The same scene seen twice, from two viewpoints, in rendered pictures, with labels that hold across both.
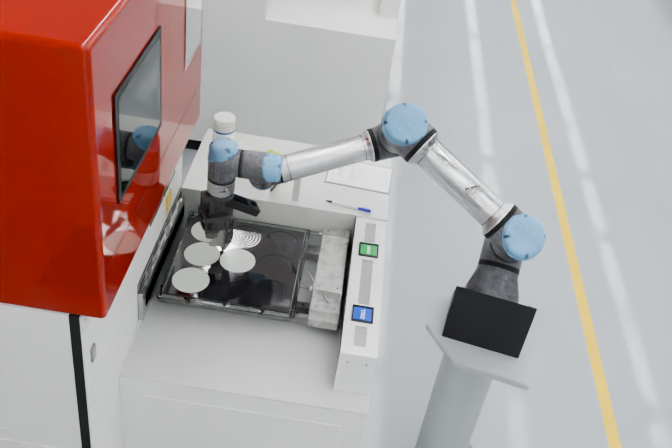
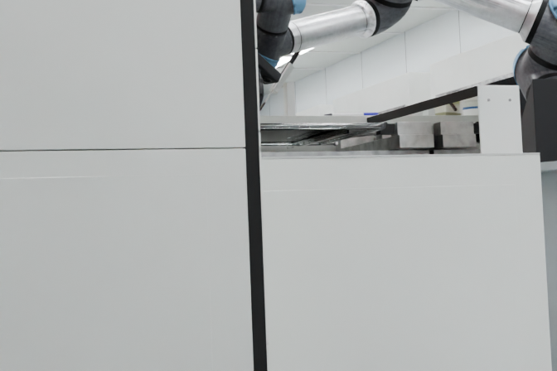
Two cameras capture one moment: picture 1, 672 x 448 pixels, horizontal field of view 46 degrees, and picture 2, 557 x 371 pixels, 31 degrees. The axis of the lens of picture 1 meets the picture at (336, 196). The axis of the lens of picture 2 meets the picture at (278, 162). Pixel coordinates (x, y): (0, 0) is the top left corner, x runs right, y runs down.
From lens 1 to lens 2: 1.99 m
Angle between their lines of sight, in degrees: 43
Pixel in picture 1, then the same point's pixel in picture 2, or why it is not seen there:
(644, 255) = not seen: outside the picture
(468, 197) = not seen: outside the picture
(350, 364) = (492, 103)
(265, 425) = (426, 209)
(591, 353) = not seen: outside the picture
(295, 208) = (297, 119)
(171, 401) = (301, 193)
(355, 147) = (353, 9)
